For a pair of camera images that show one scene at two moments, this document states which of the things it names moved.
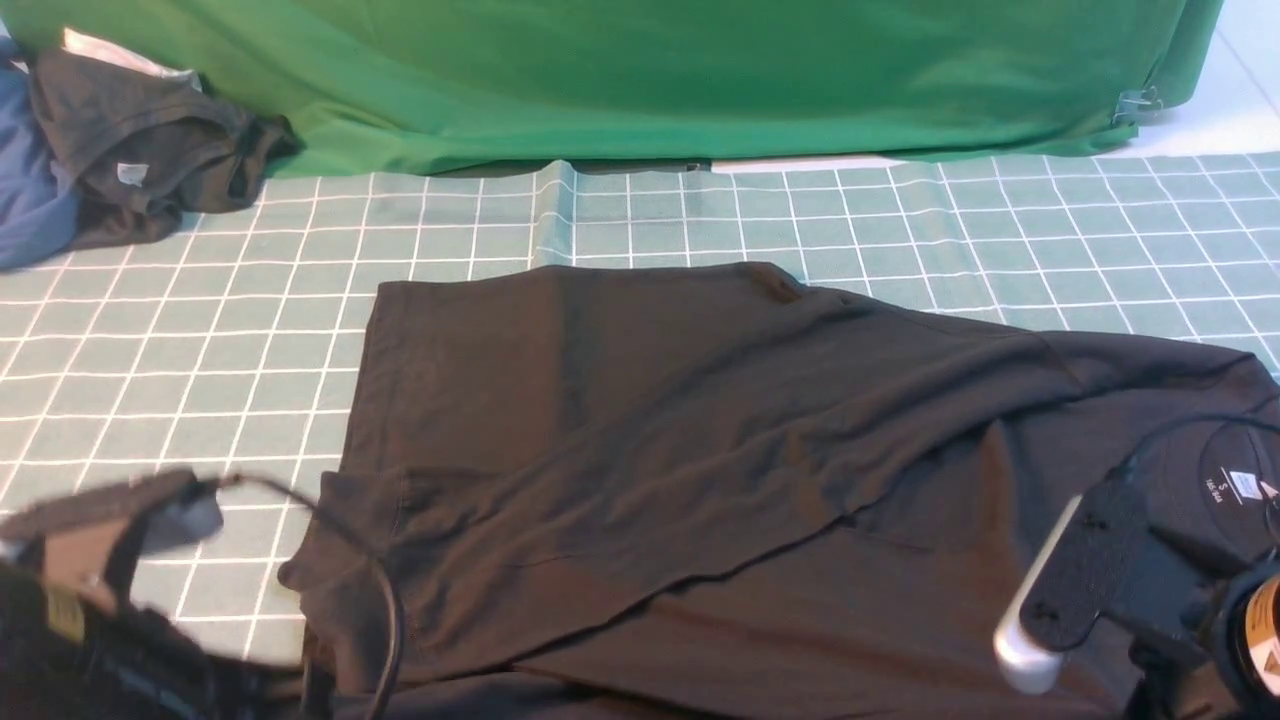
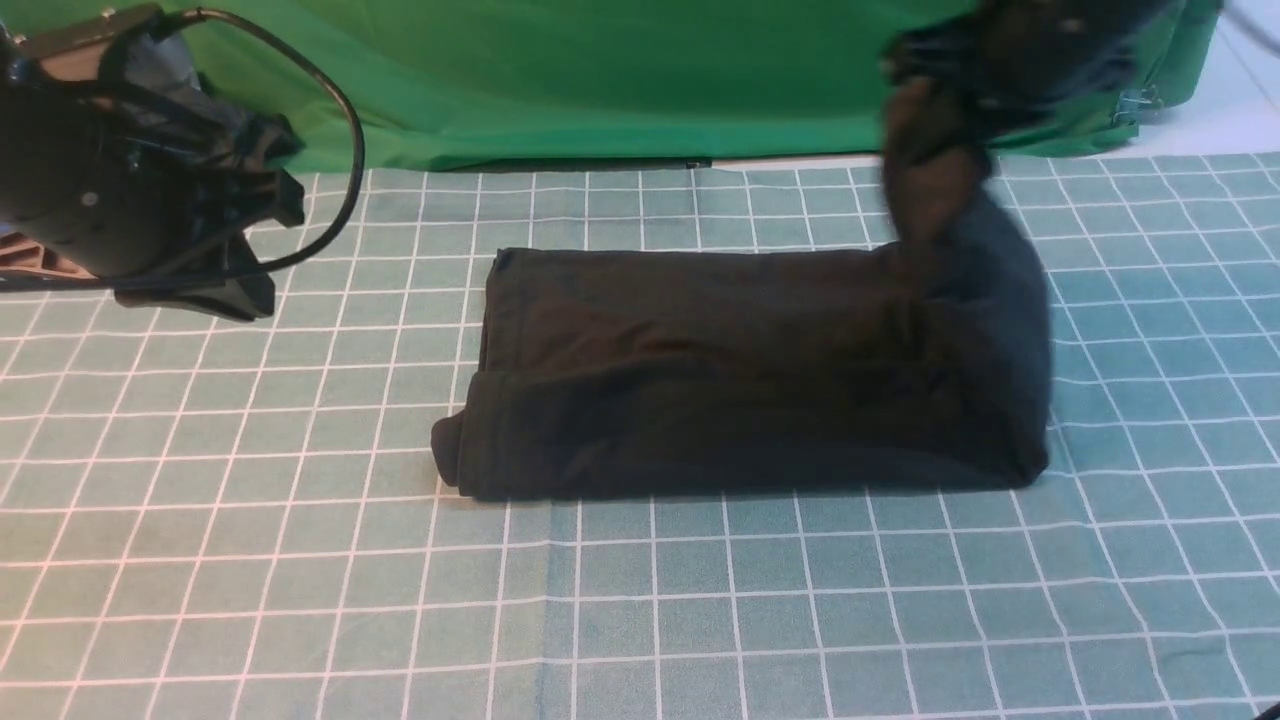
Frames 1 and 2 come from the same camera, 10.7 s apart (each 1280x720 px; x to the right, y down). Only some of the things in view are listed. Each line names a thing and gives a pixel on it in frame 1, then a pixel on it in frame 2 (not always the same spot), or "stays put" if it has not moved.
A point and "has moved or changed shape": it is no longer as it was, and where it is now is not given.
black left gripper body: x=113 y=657 → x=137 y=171
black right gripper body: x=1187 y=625 → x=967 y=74
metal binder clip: x=1137 y=106 stays put
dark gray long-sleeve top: x=714 y=493 has moved or changed shape
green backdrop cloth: x=397 y=84 stays put
